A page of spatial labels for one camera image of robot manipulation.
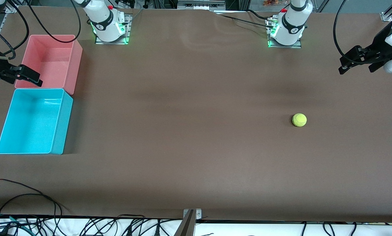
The orange packet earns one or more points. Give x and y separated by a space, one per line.
271 3

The grey metal bar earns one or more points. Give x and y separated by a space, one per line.
186 227

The pink plastic bin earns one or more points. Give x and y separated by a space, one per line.
51 59

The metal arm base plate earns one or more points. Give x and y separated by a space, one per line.
112 42
284 46

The grey metal box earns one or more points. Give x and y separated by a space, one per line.
199 5

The small aluminium bracket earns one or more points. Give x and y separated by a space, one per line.
198 214

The yellow-green tennis ball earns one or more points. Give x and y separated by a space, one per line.
299 120

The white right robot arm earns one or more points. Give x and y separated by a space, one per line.
105 23

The aluminium corner bracket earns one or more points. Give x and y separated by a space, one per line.
10 9
386 17

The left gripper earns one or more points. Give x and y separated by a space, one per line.
380 46

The blue plastic bin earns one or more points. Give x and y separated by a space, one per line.
28 124

